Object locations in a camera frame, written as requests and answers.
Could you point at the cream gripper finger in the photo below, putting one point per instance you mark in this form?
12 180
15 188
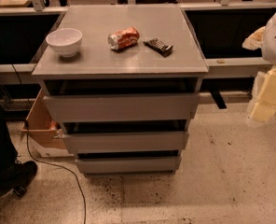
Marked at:
262 113
267 95

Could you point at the grey top drawer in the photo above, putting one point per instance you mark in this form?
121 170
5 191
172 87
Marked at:
122 107

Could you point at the grey drawer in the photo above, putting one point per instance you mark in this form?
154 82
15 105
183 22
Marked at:
122 107
128 165
124 142

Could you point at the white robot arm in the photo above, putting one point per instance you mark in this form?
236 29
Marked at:
263 38

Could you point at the grey middle drawer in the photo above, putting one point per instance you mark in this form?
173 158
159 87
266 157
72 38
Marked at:
124 142

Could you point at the grey drawer cabinet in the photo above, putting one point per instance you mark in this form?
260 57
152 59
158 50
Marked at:
98 70

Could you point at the grey bottom drawer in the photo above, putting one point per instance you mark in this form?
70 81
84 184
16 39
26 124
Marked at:
128 165

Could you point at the open cardboard box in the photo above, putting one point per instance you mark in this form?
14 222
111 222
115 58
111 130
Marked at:
45 133

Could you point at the dark snack bar wrapper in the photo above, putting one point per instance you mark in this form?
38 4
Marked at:
158 46

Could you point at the crushed orange soda can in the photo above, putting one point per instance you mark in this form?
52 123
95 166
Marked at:
123 38

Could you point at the white ceramic bowl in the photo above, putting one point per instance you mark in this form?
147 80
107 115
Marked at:
65 42

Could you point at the person's leg black shoe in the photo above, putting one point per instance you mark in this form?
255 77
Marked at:
14 175

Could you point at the grey metal railing frame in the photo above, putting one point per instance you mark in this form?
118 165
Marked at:
237 66

